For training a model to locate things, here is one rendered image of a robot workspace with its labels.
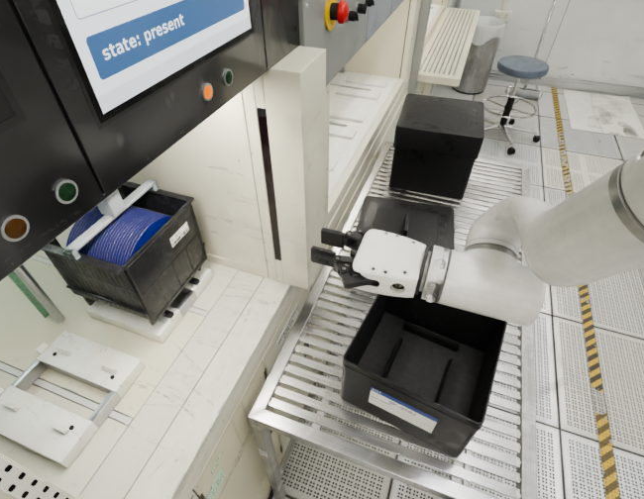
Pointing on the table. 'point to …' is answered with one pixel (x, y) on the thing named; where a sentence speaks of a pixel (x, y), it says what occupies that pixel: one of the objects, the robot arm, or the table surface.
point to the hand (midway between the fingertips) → (327, 247)
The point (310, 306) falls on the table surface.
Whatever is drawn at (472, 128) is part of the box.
